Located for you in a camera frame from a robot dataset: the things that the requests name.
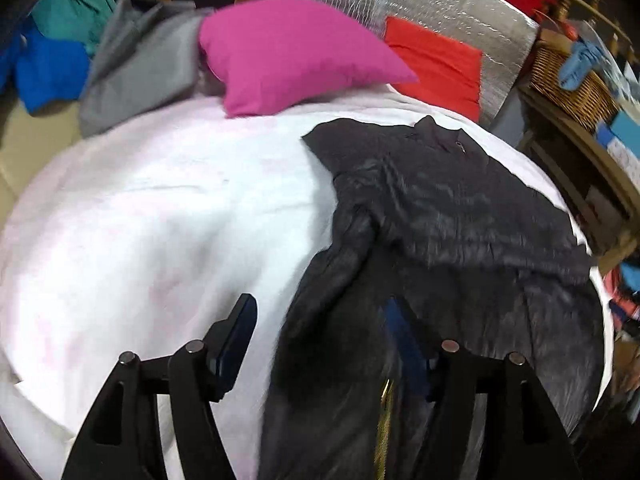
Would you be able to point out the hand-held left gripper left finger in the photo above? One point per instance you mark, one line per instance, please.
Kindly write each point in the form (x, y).
(235, 345)

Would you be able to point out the light blue cardboard box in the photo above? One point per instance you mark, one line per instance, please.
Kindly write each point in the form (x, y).
(625, 130)

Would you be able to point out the blue jacket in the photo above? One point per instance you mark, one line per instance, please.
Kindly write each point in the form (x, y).
(45, 70)

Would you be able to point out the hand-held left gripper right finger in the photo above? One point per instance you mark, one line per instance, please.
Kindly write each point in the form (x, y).
(405, 345)

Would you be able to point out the wooden table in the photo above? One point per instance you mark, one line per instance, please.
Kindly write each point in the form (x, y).
(575, 135)

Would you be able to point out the blue cloth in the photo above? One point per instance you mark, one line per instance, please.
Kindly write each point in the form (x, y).
(580, 65)

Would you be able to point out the black quilted jacket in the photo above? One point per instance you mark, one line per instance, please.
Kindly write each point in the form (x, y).
(450, 220)

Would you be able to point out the grey garment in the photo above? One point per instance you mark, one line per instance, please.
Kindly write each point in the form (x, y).
(135, 65)

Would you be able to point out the pink pillow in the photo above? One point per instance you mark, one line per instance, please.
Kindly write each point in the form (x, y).
(290, 55)

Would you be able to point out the white patterned package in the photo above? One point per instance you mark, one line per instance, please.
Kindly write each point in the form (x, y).
(625, 160)

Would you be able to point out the white blanket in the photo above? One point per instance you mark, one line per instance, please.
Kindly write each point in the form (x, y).
(150, 235)

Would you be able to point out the red pillow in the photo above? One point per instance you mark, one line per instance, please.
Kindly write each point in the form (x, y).
(440, 70)

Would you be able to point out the wicker basket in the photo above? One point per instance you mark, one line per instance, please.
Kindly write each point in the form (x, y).
(575, 90)

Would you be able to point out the teal jacket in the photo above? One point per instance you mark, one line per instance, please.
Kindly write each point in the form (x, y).
(65, 10)

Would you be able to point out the beige sofa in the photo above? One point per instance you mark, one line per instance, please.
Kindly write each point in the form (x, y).
(30, 135)

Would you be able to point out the silver insulation mat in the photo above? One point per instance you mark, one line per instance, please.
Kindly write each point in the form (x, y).
(450, 5)

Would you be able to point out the coral folded cloths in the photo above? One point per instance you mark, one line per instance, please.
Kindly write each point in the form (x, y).
(627, 295)

